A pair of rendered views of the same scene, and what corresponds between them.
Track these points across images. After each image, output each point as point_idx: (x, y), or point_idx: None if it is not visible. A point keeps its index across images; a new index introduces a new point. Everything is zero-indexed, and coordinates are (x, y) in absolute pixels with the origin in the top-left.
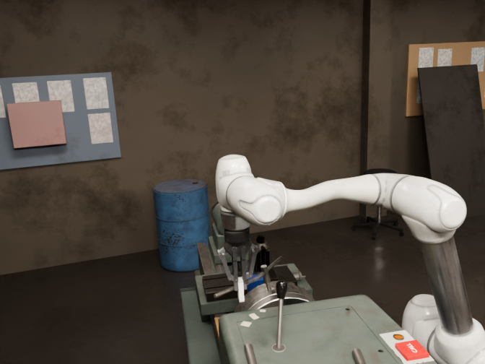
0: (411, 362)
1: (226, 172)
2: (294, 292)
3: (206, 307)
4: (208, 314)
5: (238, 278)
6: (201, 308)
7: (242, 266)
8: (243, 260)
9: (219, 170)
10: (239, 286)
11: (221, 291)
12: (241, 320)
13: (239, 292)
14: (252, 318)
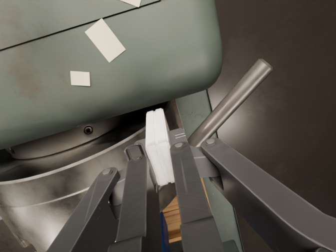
0: None
1: None
2: (19, 207)
3: (229, 250)
4: (225, 241)
5: (170, 171)
6: (237, 249)
7: (140, 200)
8: (130, 238)
9: None
10: (163, 132)
11: (240, 100)
12: (147, 14)
13: (160, 122)
14: (109, 24)
